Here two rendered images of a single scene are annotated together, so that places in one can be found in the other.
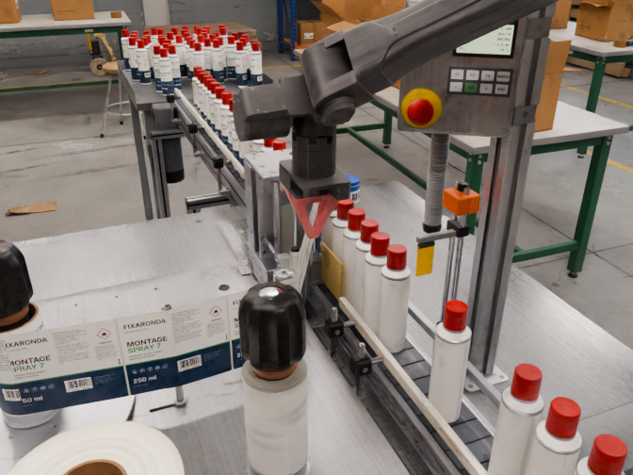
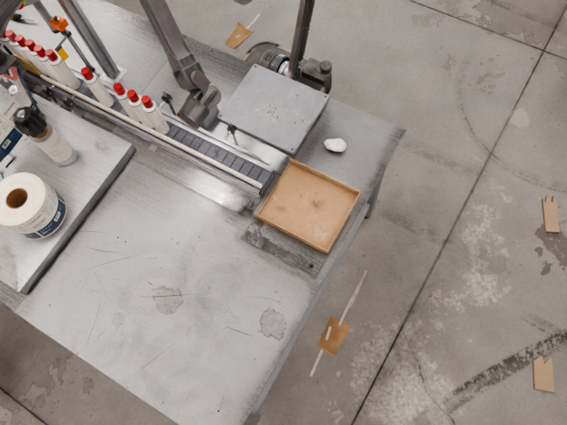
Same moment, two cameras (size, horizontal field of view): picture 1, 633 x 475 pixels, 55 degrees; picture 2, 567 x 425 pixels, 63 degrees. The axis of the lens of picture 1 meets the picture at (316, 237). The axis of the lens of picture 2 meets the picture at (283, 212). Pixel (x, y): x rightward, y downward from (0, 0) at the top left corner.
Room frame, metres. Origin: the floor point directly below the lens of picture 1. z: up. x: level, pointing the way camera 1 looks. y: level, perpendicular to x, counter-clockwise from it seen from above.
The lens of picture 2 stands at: (-0.68, -0.17, 2.43)
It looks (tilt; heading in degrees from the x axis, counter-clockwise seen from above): 68 degrees down; 332
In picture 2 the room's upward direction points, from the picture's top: 11 degrees counter-clockwise
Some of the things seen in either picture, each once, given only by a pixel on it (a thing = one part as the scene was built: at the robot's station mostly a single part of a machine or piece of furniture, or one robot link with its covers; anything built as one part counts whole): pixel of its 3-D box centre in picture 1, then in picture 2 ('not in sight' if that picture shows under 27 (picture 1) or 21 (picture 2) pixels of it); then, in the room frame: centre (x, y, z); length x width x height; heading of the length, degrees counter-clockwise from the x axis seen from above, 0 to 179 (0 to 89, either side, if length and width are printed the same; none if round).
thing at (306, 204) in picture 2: not in sight; (307, 204); (-0.14, -0.55, 0.85); 0.30 x 0.26 x 0.04; 22
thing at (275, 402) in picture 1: (275, 388); (45, 137); (0.61, 0.05, 1.03); 0.09 x 0.09 x 0.30
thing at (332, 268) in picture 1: (331, 272); (28, 66); (1.05, -0.03, 0.94); 0.10 x 0.01 x 0.09; 22
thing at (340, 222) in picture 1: (344, 246); (24, 51); (1.08, -0.06, 0.98); 0.05 x 0.05 x 0.20
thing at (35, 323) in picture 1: (12, 334); not in sight; (0.72, 0.44, 1.04); 0.09 x 0.09 x 0.29
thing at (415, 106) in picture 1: (420, 110); not in sight; (0.86, -0.15, 1.32); 0.04 x 0.03 x 0.04; 77
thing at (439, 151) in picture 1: (436, 176); (41, 9); (0.97, -0.21, 1.18); 0.04 x 0.04 x 0.21
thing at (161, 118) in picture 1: (164, 143); not in sight; (2.54, 0.67, 0.71); 0.15 x 0.12 x 0.34; 112
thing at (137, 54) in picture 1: (186, 53); not in sight; (3.12, 0.66, 0.98); 0.57 x 0.46 x 0.21; 112
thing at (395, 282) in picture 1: (394, 299); (62, 69); (0.89, -0.14, 0.98); 0.05 x 0.05 x 0.20
